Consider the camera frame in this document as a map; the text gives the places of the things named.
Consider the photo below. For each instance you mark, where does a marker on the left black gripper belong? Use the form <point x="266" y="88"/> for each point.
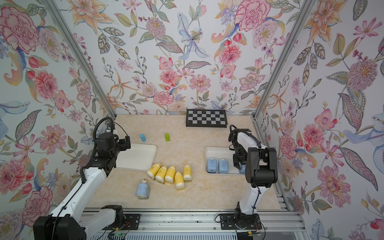
<point x="128" y="141"/>

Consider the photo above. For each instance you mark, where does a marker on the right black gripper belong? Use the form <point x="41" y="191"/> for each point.
<point x="236" y="161"/>

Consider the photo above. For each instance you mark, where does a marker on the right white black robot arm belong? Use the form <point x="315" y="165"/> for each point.
<point x="261" y="172"/>

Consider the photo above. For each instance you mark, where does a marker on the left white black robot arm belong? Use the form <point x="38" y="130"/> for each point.
<point x="66" y="222"/>

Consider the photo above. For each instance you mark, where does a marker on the left white storage tray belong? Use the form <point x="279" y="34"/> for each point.
<point x="139" y="157"/>

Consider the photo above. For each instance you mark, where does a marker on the white storage tray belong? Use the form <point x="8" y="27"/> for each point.
<point x="139" y="157"/>
<point x="219" y="153"/>

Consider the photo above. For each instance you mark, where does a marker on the right white storage tray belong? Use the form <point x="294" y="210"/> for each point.
<point x="219" y="153"/>

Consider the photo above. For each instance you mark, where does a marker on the small blue cylinder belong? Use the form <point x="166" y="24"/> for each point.
<point x="143" y="137"/>

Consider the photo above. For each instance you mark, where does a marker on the black white checkerboard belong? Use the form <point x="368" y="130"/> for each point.
<point x="206" y="118"/>

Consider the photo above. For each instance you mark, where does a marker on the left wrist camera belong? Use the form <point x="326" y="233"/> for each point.
<point x="111" y="128"/>

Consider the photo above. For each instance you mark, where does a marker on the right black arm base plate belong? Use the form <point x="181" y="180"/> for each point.
<point x="241" y="222"/>

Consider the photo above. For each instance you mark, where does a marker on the aluminium mounting rail frame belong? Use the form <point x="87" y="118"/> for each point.
<point x="278" y="223"/>

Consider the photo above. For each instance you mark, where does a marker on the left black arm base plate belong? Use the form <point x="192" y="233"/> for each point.
<point x="131" y="222"/>

